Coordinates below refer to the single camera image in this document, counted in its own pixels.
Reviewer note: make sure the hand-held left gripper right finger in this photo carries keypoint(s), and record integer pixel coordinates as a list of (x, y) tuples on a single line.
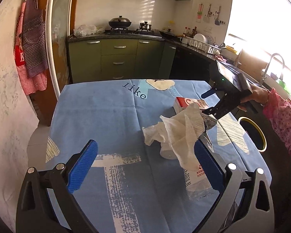
[(208, 165)]

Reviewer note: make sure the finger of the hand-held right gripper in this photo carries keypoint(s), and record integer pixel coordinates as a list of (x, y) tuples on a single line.
[(208, 111), (208, 93)]

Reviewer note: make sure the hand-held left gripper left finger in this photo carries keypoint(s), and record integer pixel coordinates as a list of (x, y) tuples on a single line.
[(83, 165)]

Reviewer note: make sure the clear plastic bottle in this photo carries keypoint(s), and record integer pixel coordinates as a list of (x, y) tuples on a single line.
[(209, 122)]

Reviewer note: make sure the clear bottle with red label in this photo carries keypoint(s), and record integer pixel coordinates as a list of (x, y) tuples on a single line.
[(196, 177)]

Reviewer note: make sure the small white orange carton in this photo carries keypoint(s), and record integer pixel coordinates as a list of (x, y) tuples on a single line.
[(181, 103)]

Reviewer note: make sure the white paper towel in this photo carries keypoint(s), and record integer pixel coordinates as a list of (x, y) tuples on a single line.
[(179, 131)]

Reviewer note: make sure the black bin with yellow rim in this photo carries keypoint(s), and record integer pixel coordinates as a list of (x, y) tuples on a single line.
[(253, 136)]

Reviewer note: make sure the person's right hand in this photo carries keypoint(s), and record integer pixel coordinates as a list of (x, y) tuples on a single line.
[(257, 94)]

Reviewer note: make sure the small steel faucet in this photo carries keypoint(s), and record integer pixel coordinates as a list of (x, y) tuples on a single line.
[(237, 58)]

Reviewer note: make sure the pink cloth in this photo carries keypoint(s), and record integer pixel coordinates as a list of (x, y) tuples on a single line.
[(220, 58)]

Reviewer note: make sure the yellow container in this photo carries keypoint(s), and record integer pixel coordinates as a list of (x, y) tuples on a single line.
[(231, 49)]

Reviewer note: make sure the white bowl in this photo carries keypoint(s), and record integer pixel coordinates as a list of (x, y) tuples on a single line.
[(217, 51)]

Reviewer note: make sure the tall curved steel faucet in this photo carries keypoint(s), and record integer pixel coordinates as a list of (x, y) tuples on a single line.
[(266, 68)]

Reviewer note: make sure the white dish rack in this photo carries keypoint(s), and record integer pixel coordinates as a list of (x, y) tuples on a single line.
[(201, 46)]

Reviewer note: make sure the green plastic object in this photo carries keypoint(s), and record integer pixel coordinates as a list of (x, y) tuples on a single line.
[(278, 81)]

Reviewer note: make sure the stack of white plates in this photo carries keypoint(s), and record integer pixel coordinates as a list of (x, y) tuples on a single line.
[(200, 38)]

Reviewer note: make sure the blue printed tablecloth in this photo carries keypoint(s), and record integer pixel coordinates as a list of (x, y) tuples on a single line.
[(111, 116)]

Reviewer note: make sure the white mug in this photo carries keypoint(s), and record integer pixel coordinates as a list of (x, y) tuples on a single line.
[(183, 39)]

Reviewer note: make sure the hanging grey spatula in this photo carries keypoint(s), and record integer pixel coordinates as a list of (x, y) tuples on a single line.
[(217, 21)]

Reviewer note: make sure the dark sauce bottles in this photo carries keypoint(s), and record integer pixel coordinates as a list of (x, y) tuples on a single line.
[(191, 32)]

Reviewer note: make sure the black frying pan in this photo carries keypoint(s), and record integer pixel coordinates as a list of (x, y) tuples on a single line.
[(168, 34)]

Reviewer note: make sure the bright window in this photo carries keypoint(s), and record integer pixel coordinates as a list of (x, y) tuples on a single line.
[(264, 17)]

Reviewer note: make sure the red green hanging utensil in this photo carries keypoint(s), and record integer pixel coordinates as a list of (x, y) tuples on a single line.
[(200, 13)]

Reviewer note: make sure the yellow oil bottle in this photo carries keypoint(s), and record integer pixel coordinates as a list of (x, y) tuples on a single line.
[(169, 25)]

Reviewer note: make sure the small metal pot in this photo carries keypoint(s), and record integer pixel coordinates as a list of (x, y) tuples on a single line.
[(145, 26)]

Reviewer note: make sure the green base cabinets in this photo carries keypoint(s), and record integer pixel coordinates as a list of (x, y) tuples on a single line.
[(118, 58)]

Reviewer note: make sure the black gas stove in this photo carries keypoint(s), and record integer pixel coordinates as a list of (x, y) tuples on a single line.
[(133, 31)]

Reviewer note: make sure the black wok with lid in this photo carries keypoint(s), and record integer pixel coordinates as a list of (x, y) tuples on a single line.
[(120, 23)]

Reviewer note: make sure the red checked apron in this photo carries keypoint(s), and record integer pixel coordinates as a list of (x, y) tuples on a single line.
[(20, 58)]

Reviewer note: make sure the printed glass sliding door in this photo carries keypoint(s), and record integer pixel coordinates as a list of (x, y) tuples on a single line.
[(59, 41)]

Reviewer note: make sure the purple checked apron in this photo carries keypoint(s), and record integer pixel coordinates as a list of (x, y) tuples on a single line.
[(34, 41)]

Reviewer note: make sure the crumpled plastic bags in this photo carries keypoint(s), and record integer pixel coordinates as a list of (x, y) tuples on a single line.
[(87, 30)]

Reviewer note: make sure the white wall socket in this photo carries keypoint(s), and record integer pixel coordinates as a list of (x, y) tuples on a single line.
[(207, 29)]

